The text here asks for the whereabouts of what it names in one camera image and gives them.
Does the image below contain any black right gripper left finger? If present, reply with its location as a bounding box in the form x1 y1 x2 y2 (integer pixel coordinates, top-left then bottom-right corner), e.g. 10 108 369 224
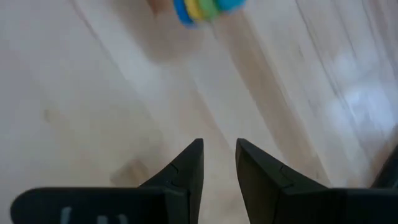
10 138 205 224

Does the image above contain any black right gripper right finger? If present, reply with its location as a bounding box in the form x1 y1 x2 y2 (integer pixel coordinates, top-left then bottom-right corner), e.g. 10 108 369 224
235 138 398 224

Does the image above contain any dark blue measuring cup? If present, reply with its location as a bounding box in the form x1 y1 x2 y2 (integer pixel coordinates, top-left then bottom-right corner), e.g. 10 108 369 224
172 0 195 28

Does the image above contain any yellow measuring cup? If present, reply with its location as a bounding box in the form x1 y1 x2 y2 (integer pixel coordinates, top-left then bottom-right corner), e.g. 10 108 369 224
185 0 205 22

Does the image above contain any green measuring cup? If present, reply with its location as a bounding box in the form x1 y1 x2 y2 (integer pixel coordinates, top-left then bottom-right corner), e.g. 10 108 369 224
198 0 220 21

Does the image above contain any light blue measuring cup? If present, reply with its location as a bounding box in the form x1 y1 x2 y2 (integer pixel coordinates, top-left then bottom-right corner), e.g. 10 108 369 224
216 0 247 14

